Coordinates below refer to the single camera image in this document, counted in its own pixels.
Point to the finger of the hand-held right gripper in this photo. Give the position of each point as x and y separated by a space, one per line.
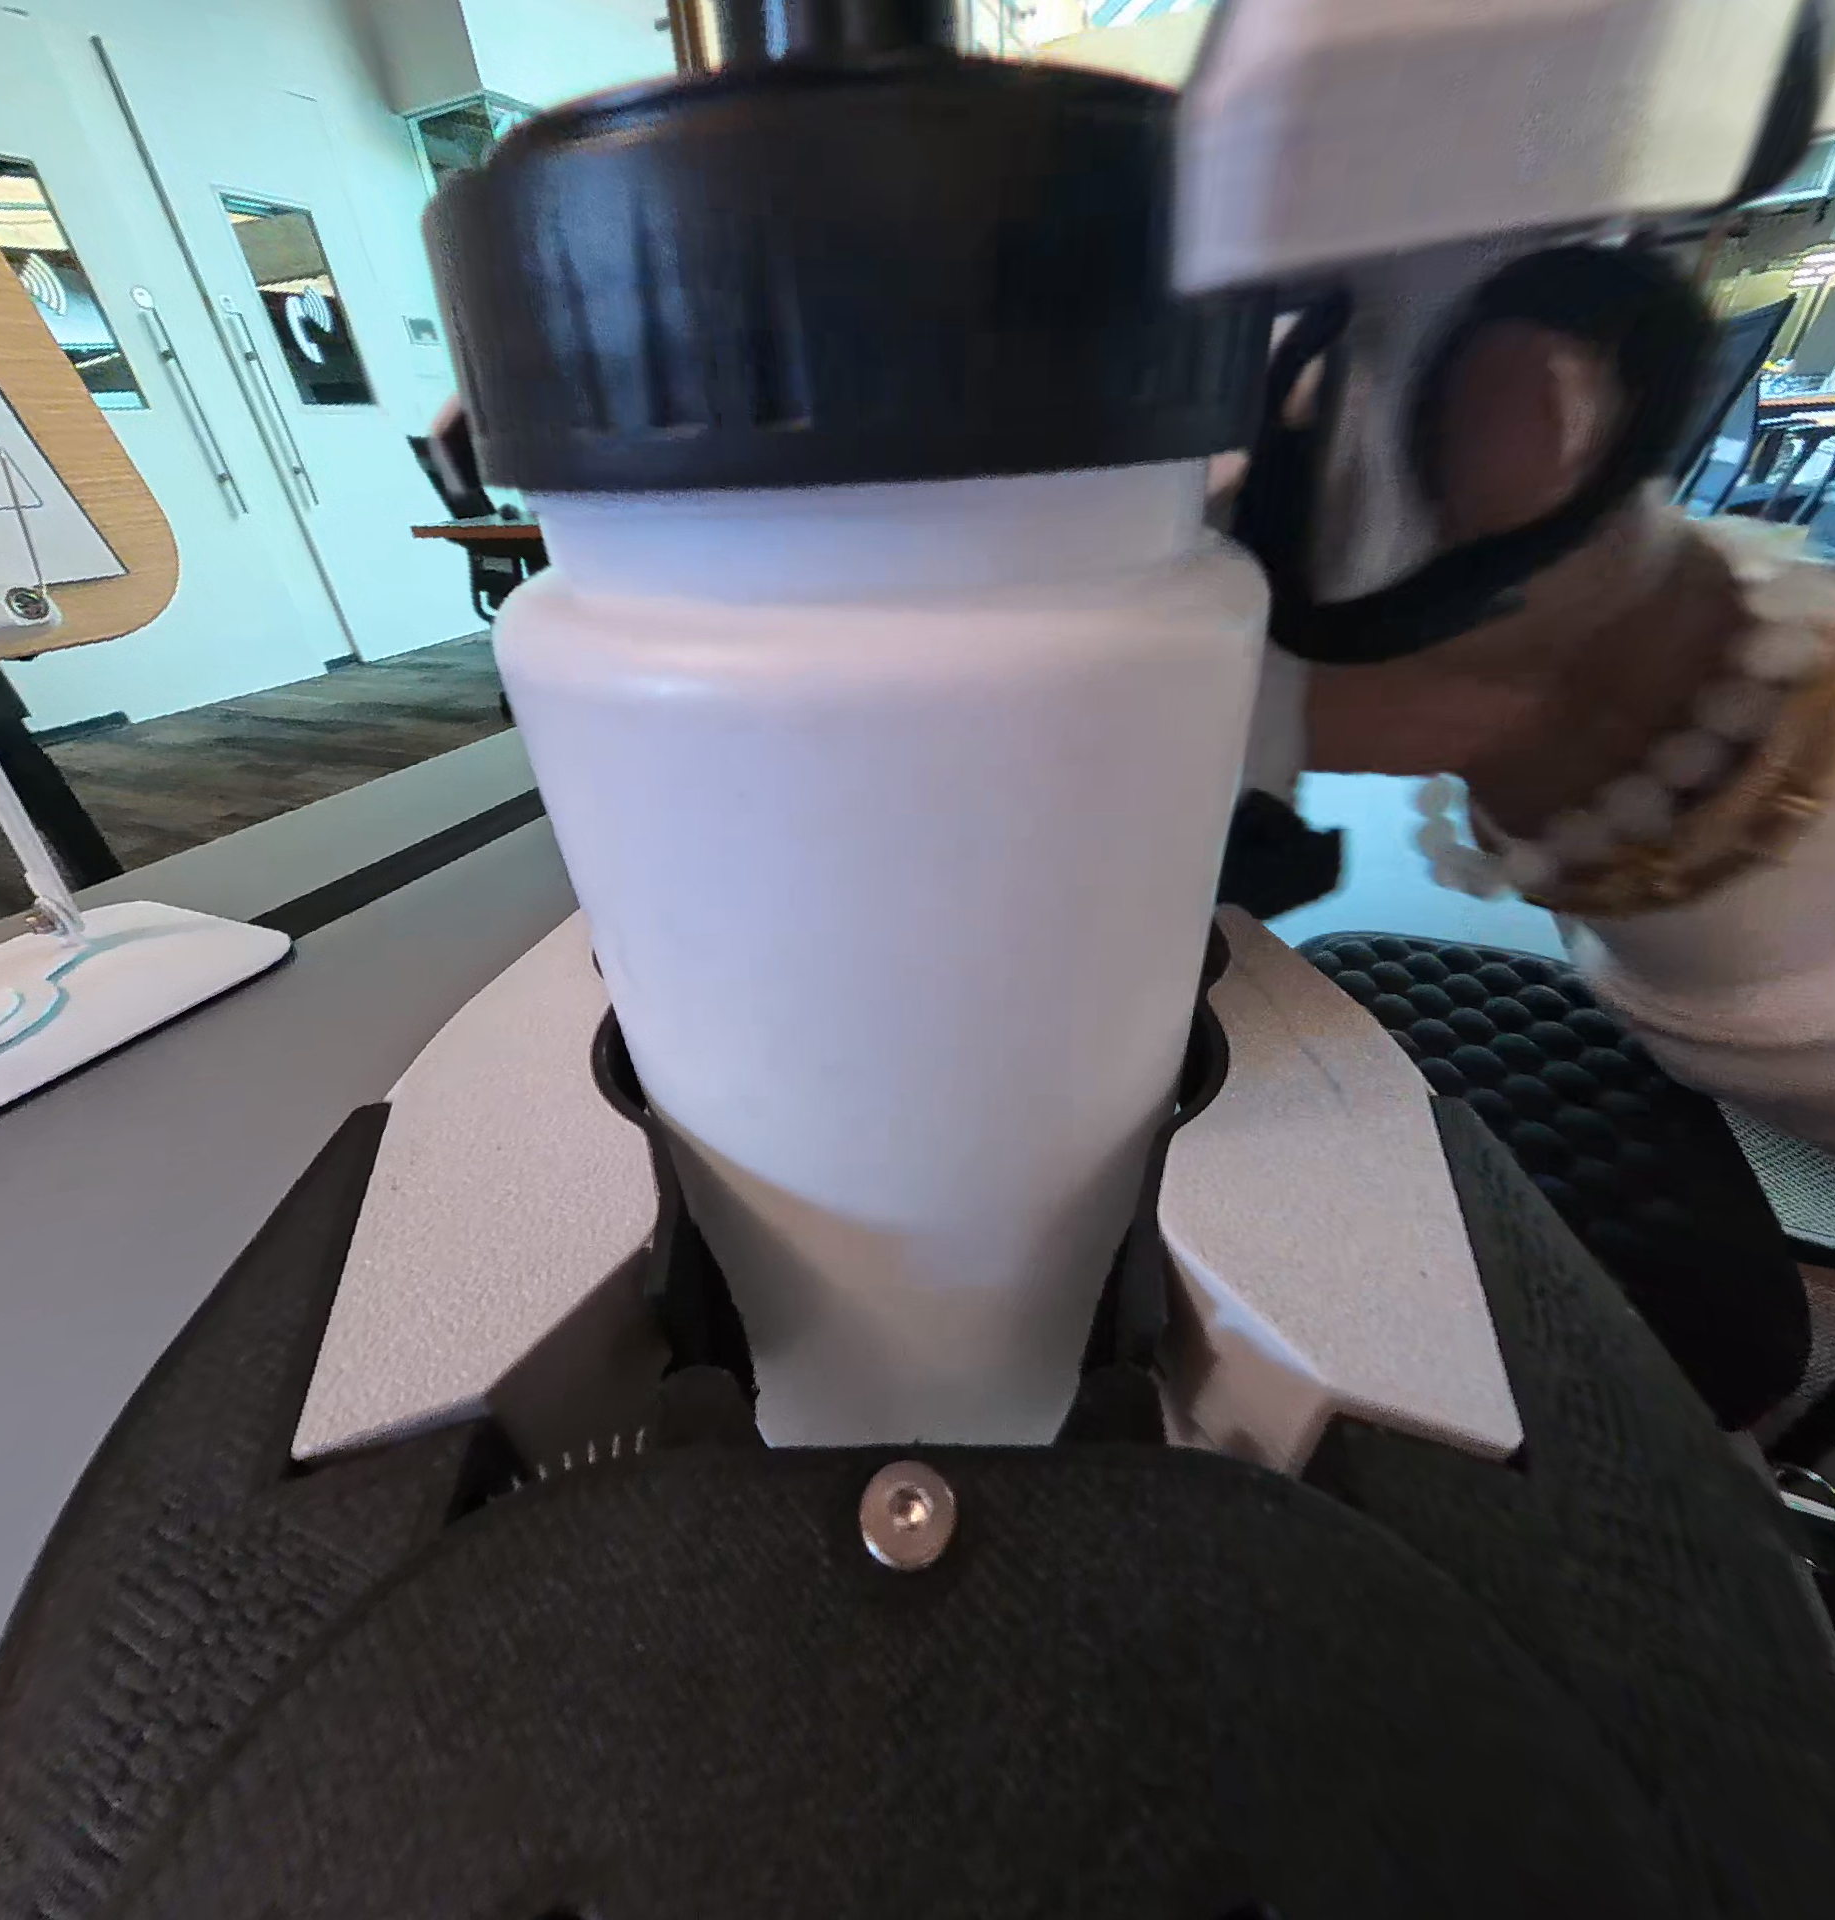
1457 135

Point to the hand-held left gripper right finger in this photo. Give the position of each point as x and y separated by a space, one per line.
1307 1230

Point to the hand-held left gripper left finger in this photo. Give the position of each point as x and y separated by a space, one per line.
481 1230

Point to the white plastic bottle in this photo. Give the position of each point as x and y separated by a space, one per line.
887 901

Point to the black bottle lid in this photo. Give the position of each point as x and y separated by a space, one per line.
857 300

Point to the person's right hand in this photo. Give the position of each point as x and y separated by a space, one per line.
1577 690

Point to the black mesh chair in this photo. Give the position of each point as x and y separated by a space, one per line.
1547 1081

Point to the black office chair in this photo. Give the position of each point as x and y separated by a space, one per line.
439 465
1741 391

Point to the white door with window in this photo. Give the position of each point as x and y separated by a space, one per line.
302 120
256 600

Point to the wooden desk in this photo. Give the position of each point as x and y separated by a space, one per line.
481 533

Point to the wooden instruction board stand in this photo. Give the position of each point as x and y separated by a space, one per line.
92 450

